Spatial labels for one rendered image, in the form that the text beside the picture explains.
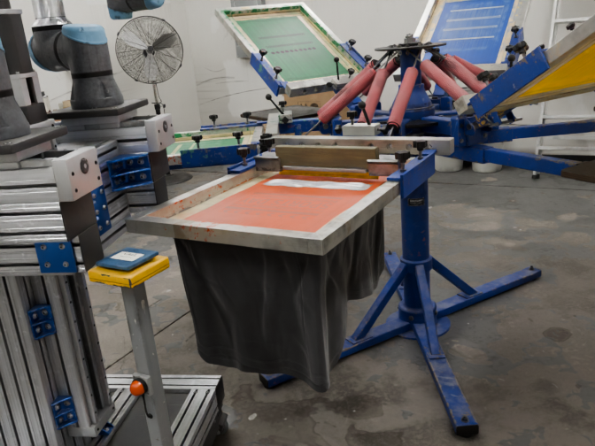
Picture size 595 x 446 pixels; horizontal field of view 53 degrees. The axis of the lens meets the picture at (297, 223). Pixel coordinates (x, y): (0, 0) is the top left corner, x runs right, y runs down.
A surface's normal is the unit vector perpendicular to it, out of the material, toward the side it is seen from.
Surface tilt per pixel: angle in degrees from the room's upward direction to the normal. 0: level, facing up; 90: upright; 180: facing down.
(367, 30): 90
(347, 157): 90
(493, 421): 0
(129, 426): 0
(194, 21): 90
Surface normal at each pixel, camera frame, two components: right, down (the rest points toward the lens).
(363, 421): -0.09, -0.95
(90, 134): -0.15, 0.32
